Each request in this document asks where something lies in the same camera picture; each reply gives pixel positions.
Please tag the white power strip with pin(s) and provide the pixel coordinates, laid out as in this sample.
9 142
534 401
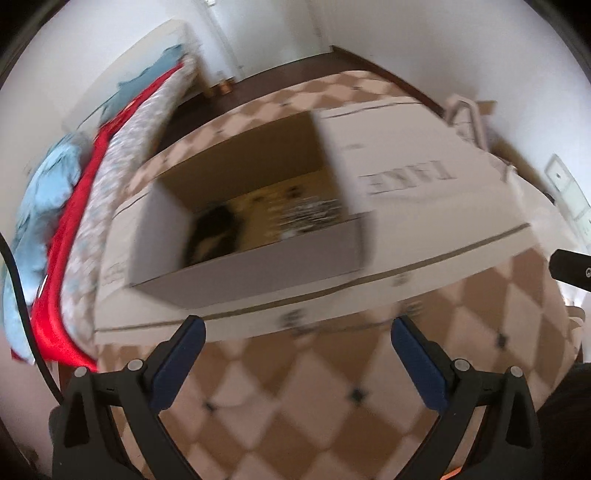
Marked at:
568 189

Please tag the checkered printed table cloth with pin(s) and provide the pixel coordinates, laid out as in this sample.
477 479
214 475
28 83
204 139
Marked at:
323 369

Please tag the checkered bed sheet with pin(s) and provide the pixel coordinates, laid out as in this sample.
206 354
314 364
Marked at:
120 157

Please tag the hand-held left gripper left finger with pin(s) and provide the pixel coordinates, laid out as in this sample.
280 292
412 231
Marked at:
180 355

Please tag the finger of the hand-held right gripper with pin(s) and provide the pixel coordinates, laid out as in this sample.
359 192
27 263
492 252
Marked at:
572 270

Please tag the red blanket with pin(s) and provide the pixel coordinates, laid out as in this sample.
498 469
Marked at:
60 277

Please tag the blue pillow cloth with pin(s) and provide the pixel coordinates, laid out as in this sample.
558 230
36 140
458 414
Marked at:
147 83

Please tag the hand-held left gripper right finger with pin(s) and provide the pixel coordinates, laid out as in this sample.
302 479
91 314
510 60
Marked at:
415 355

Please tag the cardboard box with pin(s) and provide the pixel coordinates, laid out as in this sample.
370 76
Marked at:
258 281

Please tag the small bottle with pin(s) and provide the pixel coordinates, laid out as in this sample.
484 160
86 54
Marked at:
225 86

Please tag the light blue duvet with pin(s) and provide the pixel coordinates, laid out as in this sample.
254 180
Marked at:
37 198

